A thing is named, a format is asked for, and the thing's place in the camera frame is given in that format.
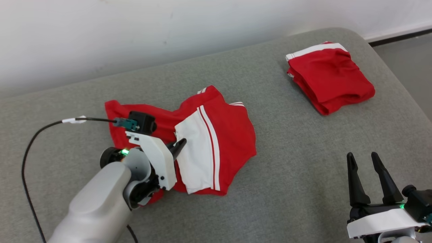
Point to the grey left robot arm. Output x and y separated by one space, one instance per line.
98 202

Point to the red garment thin white stripes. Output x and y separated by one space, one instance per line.
233 135

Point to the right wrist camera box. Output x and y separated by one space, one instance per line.
416 202

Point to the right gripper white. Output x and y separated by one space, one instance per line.
381 222

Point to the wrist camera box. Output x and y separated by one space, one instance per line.
143 121
416 202

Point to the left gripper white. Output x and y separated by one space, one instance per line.
160 158

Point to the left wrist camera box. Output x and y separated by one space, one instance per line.
143 121

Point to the red garment broad white band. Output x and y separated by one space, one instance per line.
330 77

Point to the white and black baseboard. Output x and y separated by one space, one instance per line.
401 33

